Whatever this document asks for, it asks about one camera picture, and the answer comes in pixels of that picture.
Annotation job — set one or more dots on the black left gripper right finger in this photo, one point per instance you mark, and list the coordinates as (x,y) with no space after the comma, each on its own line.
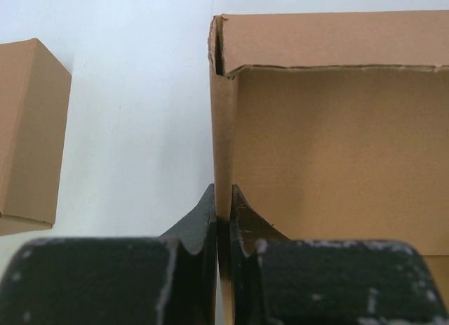
(276,280)

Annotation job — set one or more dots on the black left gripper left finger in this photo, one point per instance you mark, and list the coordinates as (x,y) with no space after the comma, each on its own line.
(170,279)

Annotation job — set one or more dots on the brown cardboard box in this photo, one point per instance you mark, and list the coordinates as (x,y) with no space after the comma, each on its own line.
(334,126)

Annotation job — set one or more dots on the upper folded cardboard box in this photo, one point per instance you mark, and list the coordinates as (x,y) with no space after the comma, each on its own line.
(35,89)

